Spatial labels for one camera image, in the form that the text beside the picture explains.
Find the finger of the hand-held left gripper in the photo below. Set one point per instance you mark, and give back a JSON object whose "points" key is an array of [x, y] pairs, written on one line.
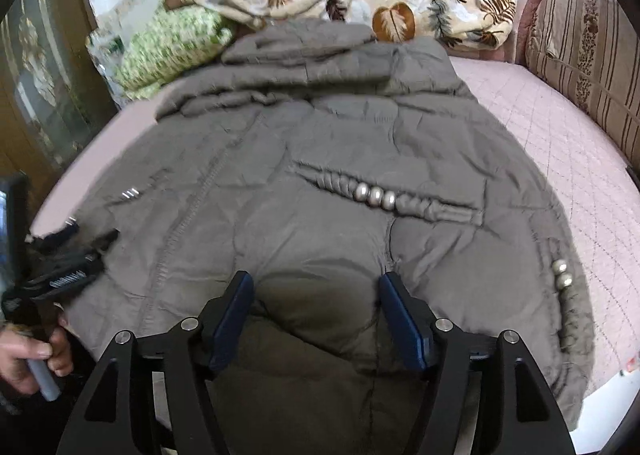
{"points": [[52, 237], [92, 245]]}

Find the grey-brown quilted hooded jacket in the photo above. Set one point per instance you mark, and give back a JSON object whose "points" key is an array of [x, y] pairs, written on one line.
{"points": [[325, 160]]}

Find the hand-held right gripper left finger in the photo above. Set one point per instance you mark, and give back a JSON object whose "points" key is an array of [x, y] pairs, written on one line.
{"points": [[232, 320]]}

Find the person's left hand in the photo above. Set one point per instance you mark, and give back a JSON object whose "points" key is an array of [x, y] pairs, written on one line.
{"points": [[15, 360]]}

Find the green checked pillow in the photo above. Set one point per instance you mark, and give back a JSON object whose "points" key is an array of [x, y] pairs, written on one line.
{"points": [[165, 45]]}

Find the printed plastic bag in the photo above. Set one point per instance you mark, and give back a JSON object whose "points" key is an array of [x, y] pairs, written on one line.
{"points": [[102, 47]]}

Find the striped floral sofa cushion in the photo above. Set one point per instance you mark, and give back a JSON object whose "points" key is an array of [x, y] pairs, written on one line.
{"points": [[585, 50]]}

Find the pink quilted mattress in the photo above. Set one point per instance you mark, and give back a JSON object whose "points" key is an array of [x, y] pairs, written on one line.
{"points": [[550, 145]]}

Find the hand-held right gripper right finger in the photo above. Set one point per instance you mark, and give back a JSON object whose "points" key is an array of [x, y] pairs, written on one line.
{"points": [[405, 325]]}

